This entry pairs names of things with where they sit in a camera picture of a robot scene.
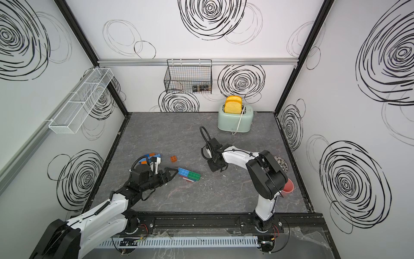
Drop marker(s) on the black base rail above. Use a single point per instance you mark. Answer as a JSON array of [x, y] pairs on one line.
[[246, 223]]

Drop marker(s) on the green lego brick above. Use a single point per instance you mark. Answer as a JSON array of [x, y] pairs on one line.
[[193, 176]]

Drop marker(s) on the black corner frame post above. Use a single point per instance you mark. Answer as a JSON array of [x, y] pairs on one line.
[[312, 36], [87, 47]]

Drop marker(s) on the patterned ceramic bowl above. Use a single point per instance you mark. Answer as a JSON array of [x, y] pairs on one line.
[[282, 163]]

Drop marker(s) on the white cable duct strip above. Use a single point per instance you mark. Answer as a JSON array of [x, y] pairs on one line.
[[181, 242]]

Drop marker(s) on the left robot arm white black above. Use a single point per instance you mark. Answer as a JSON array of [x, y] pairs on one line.
[[76, 237]]

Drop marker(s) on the light blue long lego brick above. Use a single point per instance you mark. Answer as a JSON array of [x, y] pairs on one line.
[[183, 172]]

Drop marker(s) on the mint green toaster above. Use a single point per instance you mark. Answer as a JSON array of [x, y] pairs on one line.
[[235, 122]]

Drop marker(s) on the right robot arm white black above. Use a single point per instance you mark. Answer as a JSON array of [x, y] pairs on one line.
[[266, 174]]

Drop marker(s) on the black corner frame post right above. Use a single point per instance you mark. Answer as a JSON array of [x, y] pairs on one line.
[[312, 36]]

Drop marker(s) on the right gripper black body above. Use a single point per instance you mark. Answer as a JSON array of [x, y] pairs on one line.
[[214, 165]]

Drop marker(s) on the black corner frame post left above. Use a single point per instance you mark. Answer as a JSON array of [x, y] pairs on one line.
[[87, 47]]

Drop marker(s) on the yellow toast slice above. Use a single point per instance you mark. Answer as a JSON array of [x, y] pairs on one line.
[[233, 105]]

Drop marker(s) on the grey wall rail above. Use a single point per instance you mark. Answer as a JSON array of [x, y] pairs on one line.
[[197, 61]]

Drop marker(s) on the pink plastic cup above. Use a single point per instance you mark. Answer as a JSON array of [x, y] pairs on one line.
[[288, 188]]

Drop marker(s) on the black wire wall basket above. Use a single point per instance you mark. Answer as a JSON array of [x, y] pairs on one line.
[[188, 79]]

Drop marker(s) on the white wire wall shelf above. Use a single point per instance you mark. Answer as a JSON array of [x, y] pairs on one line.
[[90, 99]]

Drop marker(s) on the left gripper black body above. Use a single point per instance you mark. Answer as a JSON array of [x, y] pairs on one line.
[[154, 181]]

